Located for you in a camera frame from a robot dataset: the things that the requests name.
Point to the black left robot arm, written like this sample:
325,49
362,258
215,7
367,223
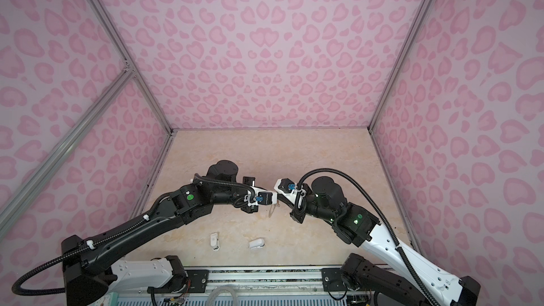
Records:
88,274

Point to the white stapler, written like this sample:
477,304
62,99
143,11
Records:
214,242
257,243

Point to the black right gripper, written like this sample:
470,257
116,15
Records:
296,214

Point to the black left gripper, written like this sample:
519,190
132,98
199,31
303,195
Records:
250,180

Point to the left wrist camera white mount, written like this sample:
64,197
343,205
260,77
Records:
266,197

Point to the aluminium diagonal frame bar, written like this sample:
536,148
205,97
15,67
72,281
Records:
30,189

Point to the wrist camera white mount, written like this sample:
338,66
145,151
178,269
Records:
266,197
286,192

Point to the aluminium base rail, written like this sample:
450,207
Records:
258,285

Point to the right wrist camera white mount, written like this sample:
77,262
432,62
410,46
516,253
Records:
286,192

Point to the aluminium frame post left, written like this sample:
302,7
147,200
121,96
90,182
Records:
119,44

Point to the aluminium corner frame post right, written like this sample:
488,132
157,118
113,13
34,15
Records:
409,41

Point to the white stapler left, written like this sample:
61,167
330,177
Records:
214,242

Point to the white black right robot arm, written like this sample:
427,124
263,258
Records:
411,279

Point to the white stapler right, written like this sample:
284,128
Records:
257,243

